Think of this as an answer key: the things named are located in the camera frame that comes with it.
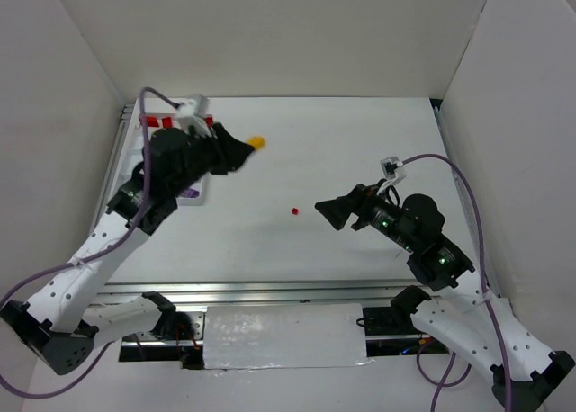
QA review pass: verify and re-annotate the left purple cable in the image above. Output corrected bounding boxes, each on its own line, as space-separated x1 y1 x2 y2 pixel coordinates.
0 86 190 398

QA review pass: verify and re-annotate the yellow long lego brick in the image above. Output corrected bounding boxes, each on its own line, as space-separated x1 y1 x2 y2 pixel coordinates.
247 136 266 151

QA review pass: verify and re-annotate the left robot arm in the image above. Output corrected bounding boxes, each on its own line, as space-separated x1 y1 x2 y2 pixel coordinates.
1 122 265 375

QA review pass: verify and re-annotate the aluminium front rail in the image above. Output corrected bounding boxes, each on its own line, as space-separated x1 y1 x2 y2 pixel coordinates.
95 280 417 306

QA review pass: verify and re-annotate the white taped cover plate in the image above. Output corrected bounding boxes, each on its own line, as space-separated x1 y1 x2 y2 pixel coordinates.
203 303 369 370

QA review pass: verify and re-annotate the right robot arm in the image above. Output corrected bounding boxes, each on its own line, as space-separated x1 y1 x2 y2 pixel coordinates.
315 184 575 411

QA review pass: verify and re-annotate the white divided sorting tray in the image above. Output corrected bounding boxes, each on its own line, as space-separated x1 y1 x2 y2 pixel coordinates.
116 114 208 207

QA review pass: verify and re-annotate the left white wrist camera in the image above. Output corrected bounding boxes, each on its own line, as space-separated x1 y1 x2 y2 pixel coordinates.
174 94 211 137

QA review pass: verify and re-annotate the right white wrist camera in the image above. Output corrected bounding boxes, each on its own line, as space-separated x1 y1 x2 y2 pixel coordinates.
377 156 406 194

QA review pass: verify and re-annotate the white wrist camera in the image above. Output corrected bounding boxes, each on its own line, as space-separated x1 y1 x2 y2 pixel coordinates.
377 156 406 194
174 94 211 137

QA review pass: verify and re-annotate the red rounded lego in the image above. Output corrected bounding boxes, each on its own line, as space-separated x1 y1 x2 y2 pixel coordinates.
161 116 173 129

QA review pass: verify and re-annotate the purple studded lego piece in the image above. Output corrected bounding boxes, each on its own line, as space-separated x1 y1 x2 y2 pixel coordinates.
180 188 200 199

